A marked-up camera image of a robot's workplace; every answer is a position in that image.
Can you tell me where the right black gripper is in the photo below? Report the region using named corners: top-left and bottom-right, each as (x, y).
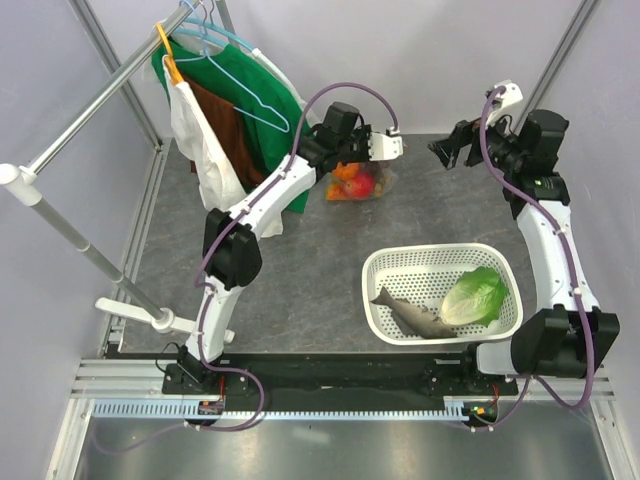
top-left (429, 105), bottom-right (526, 174)

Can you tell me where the small orange pumpkin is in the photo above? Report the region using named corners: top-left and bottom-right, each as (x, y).
top-left (332, 163), bottom-right (360, 181)

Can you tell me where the clear zip top bag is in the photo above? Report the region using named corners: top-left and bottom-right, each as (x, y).
top-left (325, 162), bottom-right (397, 201)

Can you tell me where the red apple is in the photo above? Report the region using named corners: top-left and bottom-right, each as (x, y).
top-left (345, 171), bottom-right (375, 199)

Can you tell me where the brown longan cluster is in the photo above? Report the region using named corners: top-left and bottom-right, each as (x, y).
top-left (373, 168), bottom-right (396, 198)

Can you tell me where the red yellow mango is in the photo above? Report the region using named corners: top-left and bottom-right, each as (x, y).
top-left (325, 183), bottom-right (350, 201)

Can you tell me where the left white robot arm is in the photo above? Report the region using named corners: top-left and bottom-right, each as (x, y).
top-left (176, 102), bottom-right (372, 393)

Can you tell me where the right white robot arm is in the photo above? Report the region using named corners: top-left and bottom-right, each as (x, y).
top-left (457, 109), bottom-right (620, 394)

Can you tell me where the green shirt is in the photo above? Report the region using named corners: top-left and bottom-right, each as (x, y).
top-left (151, 37), bottom-right (314, 214)

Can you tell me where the brown garment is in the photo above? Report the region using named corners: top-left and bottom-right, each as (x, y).
top-left (184, 76), bottom-right (266, 189)

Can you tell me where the white shirt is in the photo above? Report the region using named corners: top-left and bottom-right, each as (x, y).
top-left (151, 52), bottom-right (254, 211)

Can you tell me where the white plastic basket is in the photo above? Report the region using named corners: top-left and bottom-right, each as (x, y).
top-left (361, 242), bottom-right (525, 347)

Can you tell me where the green lettuce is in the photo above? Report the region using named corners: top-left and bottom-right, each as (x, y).
top-left (439, 267), bottom-right (509, 327)

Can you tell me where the orange hanger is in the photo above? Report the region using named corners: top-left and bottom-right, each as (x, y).
top-left (155, 23), bottom-right (184, 85)

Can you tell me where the grey toy fish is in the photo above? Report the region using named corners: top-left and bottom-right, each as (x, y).
top-left (370, 287), bottom-right (457, 340)

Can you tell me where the metal clothes rack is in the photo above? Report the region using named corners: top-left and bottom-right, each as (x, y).
top-left (0, 0), bottom-right (236, 346)

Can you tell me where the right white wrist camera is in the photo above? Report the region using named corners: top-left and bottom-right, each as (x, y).
top-left (481, 79), bottom-right (524, 129)

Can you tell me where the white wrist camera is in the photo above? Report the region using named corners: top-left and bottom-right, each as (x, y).
top-left (481, 79), bottom-right (524, 129)
top-left (368, 128), bottom-right (404, 162)

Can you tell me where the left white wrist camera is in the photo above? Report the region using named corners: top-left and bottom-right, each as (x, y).
top-left (368, 128), bottom-right (404, 162)

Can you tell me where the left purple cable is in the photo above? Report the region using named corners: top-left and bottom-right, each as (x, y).
top-left (89, 81), bottom-right (400, 455)

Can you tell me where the blue wire hanger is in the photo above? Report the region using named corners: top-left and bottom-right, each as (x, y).
top-left (172, 0), bottom-right (306, 134)

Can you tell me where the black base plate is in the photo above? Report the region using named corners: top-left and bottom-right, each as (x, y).
top-left (162, 353), bottom-right (518, 410)

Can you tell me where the grey cable duct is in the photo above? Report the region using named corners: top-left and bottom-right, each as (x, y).
top-left (92, 399), bottom-right (468, 421)

